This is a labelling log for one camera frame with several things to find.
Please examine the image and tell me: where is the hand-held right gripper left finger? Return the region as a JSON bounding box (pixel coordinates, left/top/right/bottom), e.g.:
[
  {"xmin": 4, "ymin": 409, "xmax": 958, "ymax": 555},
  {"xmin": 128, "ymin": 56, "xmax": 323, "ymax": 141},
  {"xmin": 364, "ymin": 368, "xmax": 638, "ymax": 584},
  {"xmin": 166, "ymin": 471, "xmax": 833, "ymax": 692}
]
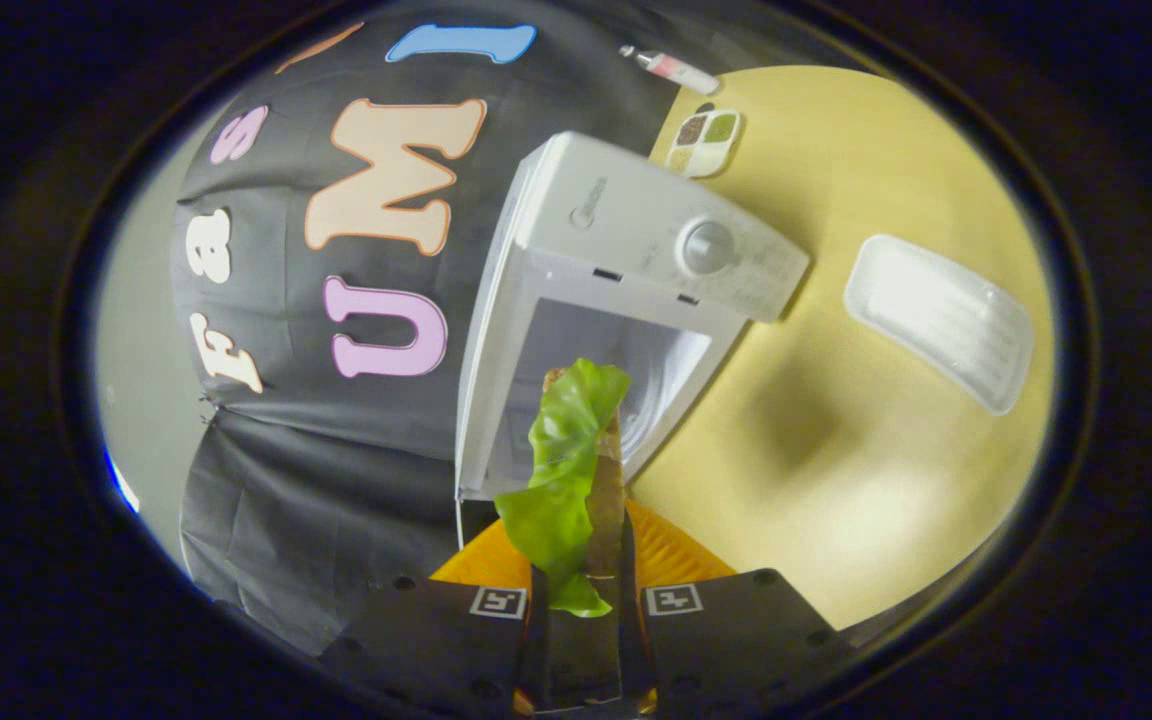
[{"xmin": 321, "ymin": 515, "xmax": 537, "ymax": 716}]

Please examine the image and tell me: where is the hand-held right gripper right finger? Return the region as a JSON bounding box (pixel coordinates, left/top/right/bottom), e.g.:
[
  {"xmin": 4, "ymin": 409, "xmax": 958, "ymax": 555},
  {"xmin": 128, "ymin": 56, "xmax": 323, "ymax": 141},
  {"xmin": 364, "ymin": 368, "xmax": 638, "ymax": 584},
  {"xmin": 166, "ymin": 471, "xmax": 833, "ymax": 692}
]
[{"xmin": 621, "ymin": 498, "xmax": 857, "ymax": 716}]

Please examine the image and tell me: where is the bread sandwich with lettuce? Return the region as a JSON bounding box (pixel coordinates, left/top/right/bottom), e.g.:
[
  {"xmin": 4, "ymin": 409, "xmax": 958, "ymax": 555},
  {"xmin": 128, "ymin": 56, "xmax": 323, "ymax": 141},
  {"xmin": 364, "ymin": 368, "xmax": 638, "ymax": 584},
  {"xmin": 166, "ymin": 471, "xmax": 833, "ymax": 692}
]
[{"xmin": 494, "ymin": 358, "xmax": 634, "ymax": 706}]

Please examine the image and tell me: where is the white microwave oven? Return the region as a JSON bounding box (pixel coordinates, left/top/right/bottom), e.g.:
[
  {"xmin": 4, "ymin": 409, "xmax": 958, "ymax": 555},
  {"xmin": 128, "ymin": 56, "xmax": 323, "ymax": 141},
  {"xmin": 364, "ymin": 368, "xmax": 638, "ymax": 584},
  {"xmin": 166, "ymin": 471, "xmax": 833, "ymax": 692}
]
[{"xmin": 454, "ymin": 130, "xmax": 812, "ymax": 546}]

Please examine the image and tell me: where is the black backdrop cloth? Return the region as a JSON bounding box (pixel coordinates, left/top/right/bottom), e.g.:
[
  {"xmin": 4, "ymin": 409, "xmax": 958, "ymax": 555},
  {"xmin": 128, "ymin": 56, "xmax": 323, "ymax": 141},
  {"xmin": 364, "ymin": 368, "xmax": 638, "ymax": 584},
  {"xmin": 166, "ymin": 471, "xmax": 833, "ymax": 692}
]
[{"xmin": 171, "ymin": 5, "xmax": 737, "ymax": 656}]

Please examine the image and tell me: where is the white plastic tray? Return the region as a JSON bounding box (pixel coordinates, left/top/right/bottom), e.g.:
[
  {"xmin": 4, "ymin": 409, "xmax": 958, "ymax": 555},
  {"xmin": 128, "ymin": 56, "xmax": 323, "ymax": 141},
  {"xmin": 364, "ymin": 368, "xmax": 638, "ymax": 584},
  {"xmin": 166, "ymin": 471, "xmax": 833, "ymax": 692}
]
[{"xmin": 843, "ymin": 234, "xmax": 1035, "ymax": 416}]

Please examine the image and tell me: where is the white divided dish with grains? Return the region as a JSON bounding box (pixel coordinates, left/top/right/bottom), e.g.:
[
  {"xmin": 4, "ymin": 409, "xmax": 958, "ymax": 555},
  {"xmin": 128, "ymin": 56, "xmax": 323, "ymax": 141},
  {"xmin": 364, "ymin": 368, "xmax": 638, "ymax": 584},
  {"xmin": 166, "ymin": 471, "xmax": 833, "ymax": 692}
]
[{"xmin": 664, "ymin": 105, "xmax": 742, "ymax": 179}]

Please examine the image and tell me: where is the small clear plastic bottle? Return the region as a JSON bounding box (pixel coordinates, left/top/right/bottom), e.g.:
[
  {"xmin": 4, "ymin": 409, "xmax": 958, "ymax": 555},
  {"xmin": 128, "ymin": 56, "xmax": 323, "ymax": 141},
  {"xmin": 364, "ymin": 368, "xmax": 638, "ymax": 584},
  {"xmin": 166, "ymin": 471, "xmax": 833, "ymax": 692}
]
[{"xmin": 619, "ymin": 44, "xmax": 722, "ymax": 96}]

